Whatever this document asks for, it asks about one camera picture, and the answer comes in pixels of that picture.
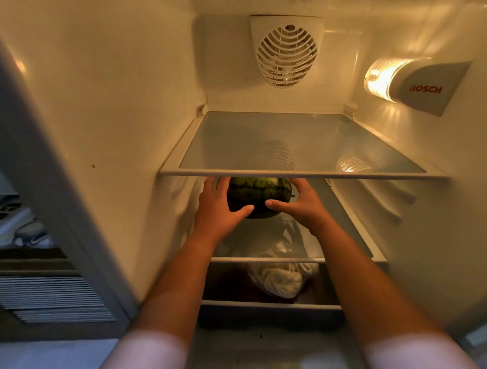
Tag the person's right hand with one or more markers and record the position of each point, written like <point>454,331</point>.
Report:
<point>304,209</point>

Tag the person's left hand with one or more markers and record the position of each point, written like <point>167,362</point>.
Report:
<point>213,218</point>

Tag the person's right thumb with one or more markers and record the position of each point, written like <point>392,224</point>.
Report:
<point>278,205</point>

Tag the person's left thumb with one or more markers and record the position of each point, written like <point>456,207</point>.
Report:
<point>241,211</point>

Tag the small green striped watermelon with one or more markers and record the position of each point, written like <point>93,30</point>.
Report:
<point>258,195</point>

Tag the person's left forearm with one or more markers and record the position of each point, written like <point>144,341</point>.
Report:
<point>171,292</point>

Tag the person's right forearm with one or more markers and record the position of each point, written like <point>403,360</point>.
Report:
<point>374,292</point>

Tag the glass fridge shelf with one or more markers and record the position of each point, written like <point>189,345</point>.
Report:
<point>296,146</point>
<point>289,235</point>

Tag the white plastic bag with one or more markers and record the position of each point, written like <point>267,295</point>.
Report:
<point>281,279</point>

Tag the clear fridge drawer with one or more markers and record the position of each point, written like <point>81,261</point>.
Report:
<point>270,300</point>

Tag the white fridge fan vent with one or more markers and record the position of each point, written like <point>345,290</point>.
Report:
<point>287,51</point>

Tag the fridge lamp housing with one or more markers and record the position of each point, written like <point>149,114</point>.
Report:
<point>414,85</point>

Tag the white fridge door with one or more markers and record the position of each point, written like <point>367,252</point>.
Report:
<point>57,213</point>

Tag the white slatted vent panel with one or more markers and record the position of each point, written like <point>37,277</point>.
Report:
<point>53,298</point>

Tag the white sneaker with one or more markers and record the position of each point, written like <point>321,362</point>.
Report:
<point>32,235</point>

